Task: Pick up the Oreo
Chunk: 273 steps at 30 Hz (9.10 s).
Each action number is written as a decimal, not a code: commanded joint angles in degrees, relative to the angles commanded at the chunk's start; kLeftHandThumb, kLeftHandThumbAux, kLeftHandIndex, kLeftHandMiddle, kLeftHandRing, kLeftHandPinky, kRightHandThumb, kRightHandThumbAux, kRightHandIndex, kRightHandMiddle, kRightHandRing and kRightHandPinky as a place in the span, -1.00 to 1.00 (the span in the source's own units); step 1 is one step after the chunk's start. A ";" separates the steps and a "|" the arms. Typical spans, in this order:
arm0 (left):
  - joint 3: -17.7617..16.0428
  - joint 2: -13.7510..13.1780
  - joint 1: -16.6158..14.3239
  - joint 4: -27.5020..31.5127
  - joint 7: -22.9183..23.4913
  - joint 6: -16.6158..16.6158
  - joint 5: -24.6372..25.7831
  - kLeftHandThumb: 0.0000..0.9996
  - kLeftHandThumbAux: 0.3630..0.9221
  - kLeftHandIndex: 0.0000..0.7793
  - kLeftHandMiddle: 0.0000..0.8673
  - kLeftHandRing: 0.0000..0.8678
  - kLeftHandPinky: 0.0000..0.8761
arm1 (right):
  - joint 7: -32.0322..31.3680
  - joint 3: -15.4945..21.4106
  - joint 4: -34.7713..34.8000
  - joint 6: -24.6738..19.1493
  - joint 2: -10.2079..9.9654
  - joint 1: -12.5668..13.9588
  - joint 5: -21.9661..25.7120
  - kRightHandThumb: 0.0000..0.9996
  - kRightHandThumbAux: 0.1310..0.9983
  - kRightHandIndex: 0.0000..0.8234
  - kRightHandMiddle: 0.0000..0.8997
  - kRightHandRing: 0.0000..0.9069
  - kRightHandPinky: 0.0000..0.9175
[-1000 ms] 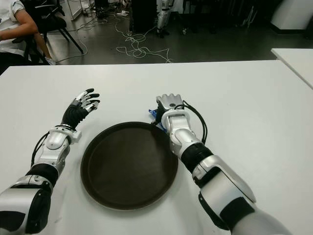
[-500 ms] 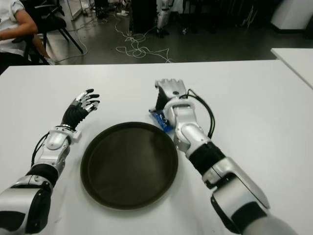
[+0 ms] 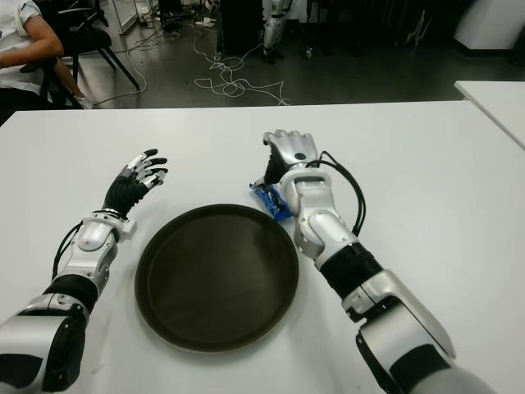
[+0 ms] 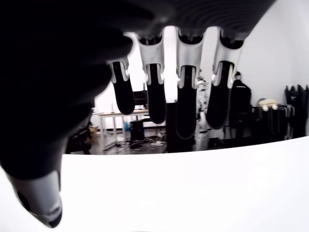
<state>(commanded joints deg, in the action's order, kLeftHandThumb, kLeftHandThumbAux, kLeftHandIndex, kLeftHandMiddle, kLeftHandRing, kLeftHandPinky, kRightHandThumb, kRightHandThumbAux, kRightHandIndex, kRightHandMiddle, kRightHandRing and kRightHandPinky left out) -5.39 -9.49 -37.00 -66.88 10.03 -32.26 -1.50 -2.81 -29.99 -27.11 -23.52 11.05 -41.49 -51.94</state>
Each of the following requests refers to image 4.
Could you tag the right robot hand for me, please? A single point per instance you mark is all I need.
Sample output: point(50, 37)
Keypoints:
point(60, 60)

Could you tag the desk with white legs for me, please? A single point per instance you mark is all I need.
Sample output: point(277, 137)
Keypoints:
point(106, 114)

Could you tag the cardboard box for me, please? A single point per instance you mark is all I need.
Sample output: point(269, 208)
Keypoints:
point(94, 131)

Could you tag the black office chair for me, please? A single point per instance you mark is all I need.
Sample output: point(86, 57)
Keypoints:
point(79, 142)

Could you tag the black monitor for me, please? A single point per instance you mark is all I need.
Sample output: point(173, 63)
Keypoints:
point(140, 99)

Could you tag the small blue bag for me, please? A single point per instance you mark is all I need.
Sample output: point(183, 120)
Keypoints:
point(126, 126)

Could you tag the black computer tower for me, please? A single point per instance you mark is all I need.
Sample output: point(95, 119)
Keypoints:
point(137, 130)

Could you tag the silver humanoid robot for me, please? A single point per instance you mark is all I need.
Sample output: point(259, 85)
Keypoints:
point(201, 140)

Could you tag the cream plush toy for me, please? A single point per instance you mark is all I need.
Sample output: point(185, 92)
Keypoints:
point(266, 104)

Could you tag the black equipment rack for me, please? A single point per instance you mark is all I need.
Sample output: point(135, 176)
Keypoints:
point(270, 123)

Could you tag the tall black folded stands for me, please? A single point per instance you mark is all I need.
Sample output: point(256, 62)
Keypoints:
point(300, 108)

